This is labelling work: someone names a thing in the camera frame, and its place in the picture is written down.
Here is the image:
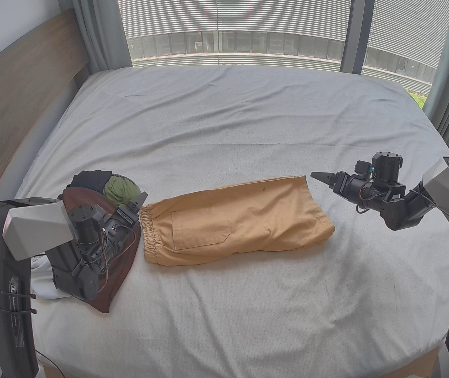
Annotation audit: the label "bed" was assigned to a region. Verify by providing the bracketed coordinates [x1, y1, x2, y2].
[0, 8, 449, 378]

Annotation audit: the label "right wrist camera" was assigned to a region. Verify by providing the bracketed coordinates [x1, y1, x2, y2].
[354, 161, 372, 180]

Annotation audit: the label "white garment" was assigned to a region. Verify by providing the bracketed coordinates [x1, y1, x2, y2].
[32, 254, 73, 301]

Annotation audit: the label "window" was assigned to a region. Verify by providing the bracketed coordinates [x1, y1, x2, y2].
[114, 0, 449, 107]

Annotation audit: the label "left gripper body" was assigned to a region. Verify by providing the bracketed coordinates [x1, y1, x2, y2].
[98, 204, 139, 267]

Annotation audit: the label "black garment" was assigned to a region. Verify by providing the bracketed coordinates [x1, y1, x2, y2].
[71, 170, 113, 194]

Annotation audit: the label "green garment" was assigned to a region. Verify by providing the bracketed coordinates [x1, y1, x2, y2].
[103, 174, 149, 206]

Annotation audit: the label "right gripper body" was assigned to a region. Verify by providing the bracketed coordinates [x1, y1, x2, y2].
[336, 170, 369, 206]

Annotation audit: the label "tan shorts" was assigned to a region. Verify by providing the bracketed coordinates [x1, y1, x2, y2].
[140, 175, 335, 267]

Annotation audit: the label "brown shorts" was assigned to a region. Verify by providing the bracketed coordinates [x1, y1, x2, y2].
[57, 187, 143, 314]

